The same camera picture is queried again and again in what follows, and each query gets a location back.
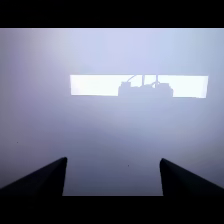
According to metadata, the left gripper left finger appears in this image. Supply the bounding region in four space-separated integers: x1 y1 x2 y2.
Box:
0 156 69 197

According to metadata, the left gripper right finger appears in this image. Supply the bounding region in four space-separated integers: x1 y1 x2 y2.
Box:
158 157 224 197

